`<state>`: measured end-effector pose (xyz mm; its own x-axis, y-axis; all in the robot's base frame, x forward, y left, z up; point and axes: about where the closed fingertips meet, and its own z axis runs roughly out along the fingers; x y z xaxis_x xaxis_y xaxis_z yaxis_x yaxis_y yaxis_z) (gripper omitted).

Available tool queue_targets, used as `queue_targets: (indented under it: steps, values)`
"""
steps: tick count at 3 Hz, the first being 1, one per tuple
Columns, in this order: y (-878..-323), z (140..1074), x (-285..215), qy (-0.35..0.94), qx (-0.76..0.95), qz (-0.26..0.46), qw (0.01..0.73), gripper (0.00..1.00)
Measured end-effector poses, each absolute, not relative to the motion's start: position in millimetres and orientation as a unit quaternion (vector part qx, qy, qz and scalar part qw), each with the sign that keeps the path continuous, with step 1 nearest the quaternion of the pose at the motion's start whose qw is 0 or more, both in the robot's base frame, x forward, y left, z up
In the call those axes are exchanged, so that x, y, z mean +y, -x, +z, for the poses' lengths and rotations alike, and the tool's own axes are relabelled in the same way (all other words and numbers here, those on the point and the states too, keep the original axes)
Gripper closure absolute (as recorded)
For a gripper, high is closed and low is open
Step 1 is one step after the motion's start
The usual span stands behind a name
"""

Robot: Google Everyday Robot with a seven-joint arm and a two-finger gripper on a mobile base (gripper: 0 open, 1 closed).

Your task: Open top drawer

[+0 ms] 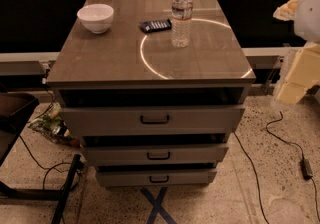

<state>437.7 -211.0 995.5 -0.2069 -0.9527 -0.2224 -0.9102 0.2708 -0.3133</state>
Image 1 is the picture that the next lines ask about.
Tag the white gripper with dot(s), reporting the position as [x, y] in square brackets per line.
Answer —
[308, 18]

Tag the grey top drawer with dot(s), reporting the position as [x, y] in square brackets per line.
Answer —
[164, 120]

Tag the grey drawer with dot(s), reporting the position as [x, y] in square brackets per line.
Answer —
[164, 120]
[156, 178]
[152, 155]

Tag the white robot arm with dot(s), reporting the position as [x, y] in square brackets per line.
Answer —
[306, 17]

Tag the grey drawer cabinet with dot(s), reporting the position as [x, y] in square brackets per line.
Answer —
[124, 67]

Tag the grey bottom drawer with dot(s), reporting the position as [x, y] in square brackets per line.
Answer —
[156, 178]

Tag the grey middle drawer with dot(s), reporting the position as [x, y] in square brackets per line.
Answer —
[152, 155]

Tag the clear plastic water bottle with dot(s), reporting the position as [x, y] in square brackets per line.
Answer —
[181, 22]

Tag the dark snack packet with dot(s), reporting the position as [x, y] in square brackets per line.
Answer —
[155, 26]

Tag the blue tape cross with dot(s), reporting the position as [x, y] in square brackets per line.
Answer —
[157, 207]

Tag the white ceramic bowl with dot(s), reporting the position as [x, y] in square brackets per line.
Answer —
[97, 18]

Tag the green snack bag pile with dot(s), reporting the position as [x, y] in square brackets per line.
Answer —
[51, 125]

